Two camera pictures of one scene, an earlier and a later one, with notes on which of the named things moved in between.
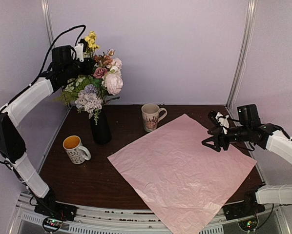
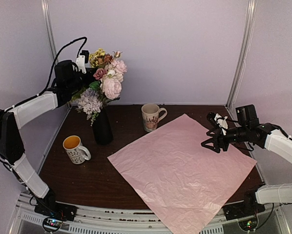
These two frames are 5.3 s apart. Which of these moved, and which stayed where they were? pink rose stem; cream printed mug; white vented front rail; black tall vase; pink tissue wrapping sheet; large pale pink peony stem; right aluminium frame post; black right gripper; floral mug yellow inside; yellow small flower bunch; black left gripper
Moved: yellow small flower bunch; large pale pink peony stem; pink rose stem; black left gripper
Stayed: black right gripper; cream printed mug; right aluminium frame post; white vented front rail; pink tissue wrapping sheet; floral mug yellow inside; black tall vase
